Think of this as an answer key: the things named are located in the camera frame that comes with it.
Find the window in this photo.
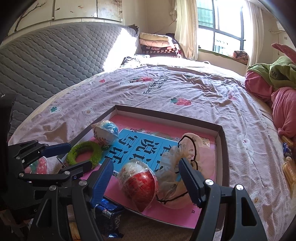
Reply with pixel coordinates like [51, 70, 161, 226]
[196, 0, 250, 56]

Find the small yellow wafer packet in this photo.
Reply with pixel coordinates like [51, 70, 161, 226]
[281, 136, 294, 149]

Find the blue toy egg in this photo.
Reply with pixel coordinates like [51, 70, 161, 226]
[91, 120, 119, 146]

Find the grey cardboard box tray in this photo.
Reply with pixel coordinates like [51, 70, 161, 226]
[53, 105, 230, 232]

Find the large yellow wafer packet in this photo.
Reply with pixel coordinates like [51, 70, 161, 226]
[283, 156, 296, 189]

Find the white wall cabinet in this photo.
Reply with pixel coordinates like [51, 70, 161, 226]
[7, 0, 123, 35]

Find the small blue snack packet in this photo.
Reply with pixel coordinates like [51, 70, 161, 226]
[282, 142, 295, 159]

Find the cream curtain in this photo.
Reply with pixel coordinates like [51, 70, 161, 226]
[247, 0, 263, 63]
[174, 0, 199, 61]

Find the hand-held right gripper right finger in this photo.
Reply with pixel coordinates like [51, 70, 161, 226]
[178, 158, 262, 241]

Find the white air conditioner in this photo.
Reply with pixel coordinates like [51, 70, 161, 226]
[275, 21, 289, 33]

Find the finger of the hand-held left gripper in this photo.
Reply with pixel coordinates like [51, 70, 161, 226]
[18, 161, 93, 186]
[10, 141, 73, 166]

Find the printed pink bedsheet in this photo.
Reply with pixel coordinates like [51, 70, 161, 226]
[7, 57, 294, 241]

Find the cream frilly cloth black cord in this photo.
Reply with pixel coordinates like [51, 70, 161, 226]
[156, 133, 210, 205]

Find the black patterned cloth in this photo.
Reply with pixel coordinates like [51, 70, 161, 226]
[121, 56, 144, 67]

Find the green garment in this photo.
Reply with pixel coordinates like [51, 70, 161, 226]
[247, 56, 296, 91]

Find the pink and blue book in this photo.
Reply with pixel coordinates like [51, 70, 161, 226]
[81, 115, 216, 229]

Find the red toy egg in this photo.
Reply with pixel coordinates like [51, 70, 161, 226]
[117, 161, 159, 212]

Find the pink clothes pile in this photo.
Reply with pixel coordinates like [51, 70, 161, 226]
[245, 71, 296, 139]

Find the stack of folded blankets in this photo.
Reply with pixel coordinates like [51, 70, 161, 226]
[138, 32, 183, 58]

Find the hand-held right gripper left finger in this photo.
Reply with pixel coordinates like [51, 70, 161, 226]
[28, 159, 114, 241]

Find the patterned cloth on windowsill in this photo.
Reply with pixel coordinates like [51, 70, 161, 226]
[233, 50, 249, 63]

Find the green fuzzy ring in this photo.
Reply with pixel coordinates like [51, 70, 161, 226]
[66, 141, 103, 169]

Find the pink pillow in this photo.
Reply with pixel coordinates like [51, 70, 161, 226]
[272, 43, 296, 63]

